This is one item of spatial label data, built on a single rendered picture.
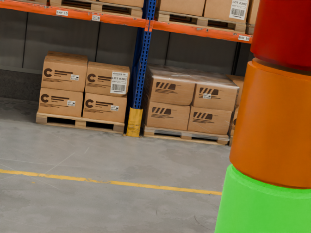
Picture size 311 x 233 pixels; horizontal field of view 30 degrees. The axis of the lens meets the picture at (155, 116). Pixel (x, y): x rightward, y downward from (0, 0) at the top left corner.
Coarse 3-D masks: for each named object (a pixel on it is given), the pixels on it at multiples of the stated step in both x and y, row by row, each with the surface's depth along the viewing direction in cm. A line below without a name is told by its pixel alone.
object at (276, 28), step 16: (272, 0) 26; (288, 0) 25; (304, 0) 25; (256, 16) 28; (272, 16) 26; (288, 16) 25; (304, 16) 25; (256, 32) 27; (272, 32) 26; (288, 32) 25; (304, 32) 25; (256, 48) 27; (272, 48) 26; (288, 48) 25; (304, 48) 25; (288, 64) 26; (304, 64) 25
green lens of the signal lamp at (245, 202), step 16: (240, 176) 28; (224, 192) 29; (240, 192) 28; (256, 192) 27; (272, 192) 27; (288, 192) 27; (304, 192) 27; (224, 208) 29; (240, 208) 28; (256, 208) 27; (272, 208) 27; (288, 208) 27; (304, 208) 27; (224, 224) 29; (240, 224) 28; (256, 224) 27; (272, 224) 27; (288, 224) 27; (304, 224) 27
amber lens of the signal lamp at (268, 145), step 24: (264, 72) 26; (288, 72) 26; (264, 96) 26; (288, 96) 26; (240, 120) 28; (264, 120) 26; (288, 120) 26; (240, 144) 28; (264, 144) 27; (288, 144) 26; (240, 168) 28; (264, 168) 27; (288, 168) 26
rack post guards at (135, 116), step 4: (132, 108) 788; (132, 112) 789; (136, 112) 790; (140, 112) 790; (132, 116) 791; (136, 116) 791; (140, 116) 793; (132, 120) 792; (136, 120) 793; (140, 120) 794; (128, 124) 795; (132, 124) 794; (136, 124) 794; (140, 124) 797; (128, 128) 796; (132, 128) 795; (136, 128) 796; (128, 132) 797; (132, 132) 797; (136, 132) 797; (136, 136) 799; (140, 136) 801
